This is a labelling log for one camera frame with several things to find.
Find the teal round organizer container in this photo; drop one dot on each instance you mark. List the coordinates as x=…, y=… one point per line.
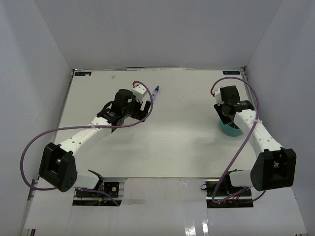
x=230, y=130

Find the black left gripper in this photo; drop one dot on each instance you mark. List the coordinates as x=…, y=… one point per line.
x=140, y=114

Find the clear blue spray bottle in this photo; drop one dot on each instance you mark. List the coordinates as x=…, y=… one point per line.
x=155, y=94

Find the black XDOF label right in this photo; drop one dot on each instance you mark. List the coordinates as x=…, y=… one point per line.
x=231, y=72

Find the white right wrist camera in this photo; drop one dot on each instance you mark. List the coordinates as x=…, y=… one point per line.
x=216, y=93

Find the black xdof label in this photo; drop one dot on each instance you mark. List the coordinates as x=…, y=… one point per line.
x=231, y=72
x=82, y=74

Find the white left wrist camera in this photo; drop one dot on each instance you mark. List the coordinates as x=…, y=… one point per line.
x=139, y=92

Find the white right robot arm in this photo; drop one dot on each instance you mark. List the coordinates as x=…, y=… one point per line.
x=274, y=167

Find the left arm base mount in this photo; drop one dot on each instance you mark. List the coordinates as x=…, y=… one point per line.
x=107, y=193

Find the black XDOF label left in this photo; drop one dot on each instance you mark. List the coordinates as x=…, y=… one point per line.
x=82, y=74

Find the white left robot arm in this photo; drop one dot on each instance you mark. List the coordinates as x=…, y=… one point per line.
x=58, y=164

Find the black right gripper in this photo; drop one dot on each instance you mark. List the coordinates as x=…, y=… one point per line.
x=225, y=120

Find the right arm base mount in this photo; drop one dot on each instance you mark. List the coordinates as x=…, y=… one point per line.
x=242, y=200

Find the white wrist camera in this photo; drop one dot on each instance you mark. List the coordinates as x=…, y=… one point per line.
x=216, y=93
x=139, y=92

